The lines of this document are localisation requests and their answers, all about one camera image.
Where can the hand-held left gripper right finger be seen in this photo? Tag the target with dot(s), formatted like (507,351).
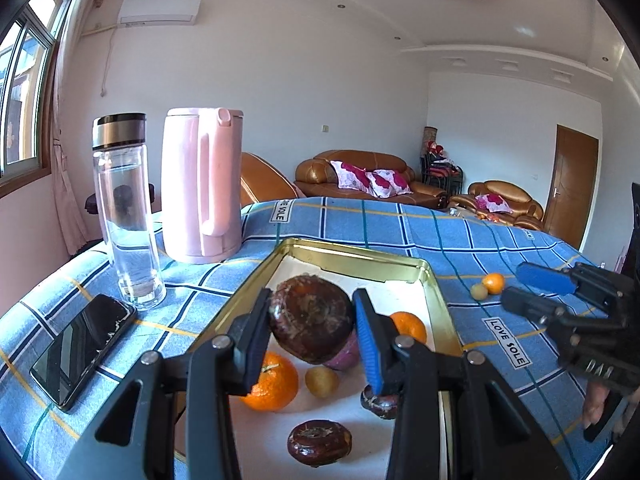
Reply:
(370,345)

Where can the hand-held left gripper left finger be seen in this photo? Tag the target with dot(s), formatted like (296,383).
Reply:
(255,340)

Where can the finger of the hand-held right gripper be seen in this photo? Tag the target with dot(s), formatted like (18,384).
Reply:
(525,302)
(542,276)

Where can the large orange with stem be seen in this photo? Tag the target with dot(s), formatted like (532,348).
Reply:
(272,385)

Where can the large tan longan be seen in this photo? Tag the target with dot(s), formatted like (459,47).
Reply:
(322,382)

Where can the gold metal tray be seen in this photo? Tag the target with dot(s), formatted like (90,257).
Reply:
(350,270)

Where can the water chestnut with torn skin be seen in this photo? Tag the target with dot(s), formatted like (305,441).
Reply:
(319,442)

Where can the person's right hand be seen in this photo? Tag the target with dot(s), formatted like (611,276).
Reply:
(594,402)

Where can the purple round fruit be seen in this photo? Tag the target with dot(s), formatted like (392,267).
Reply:
(347,355)

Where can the small orange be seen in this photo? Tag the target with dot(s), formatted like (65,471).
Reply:
(494,283)
(410,327)

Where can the small tan longan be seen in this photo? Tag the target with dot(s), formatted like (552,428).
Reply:
(479,291)

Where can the blue checked tablecloth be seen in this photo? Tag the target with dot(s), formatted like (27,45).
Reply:
(500,240)

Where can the brown leather armchair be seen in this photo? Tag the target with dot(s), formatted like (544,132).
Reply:
(265,180)
(525,210)

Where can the floral pink pillow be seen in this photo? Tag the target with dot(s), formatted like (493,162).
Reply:
(390,184)
(350,174)
(492,203)

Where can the brown wooden door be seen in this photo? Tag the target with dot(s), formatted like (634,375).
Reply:
(572,185)

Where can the stack of dark chairs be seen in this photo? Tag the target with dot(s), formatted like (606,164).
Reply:
(442,175)

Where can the clear glass bottle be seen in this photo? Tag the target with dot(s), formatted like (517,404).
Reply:
(130,240)

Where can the pink electric kettle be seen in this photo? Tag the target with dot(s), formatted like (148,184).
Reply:
(185,185)

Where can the long brown leather sofa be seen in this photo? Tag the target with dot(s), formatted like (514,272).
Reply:
(310,175)

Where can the black smartphone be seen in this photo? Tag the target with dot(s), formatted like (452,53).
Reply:
(80,350)

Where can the tall patterned vase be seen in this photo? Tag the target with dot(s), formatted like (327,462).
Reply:
(430,137)

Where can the pink curtain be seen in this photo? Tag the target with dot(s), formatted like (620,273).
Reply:
(67,185)

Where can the white air conditioner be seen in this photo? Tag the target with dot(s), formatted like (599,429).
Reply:
(160,10)

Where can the window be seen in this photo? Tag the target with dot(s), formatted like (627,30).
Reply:
(25,85)

